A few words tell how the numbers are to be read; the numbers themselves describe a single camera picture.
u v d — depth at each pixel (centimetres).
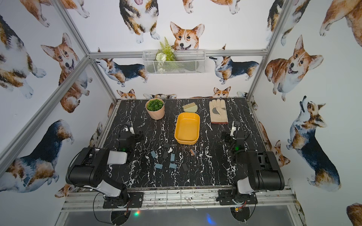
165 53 82
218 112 111
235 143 72
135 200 73
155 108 101
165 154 90
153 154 90
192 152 90
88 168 46
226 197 73
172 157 88
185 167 84
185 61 92
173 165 86
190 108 116
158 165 86
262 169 46
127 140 71
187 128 105
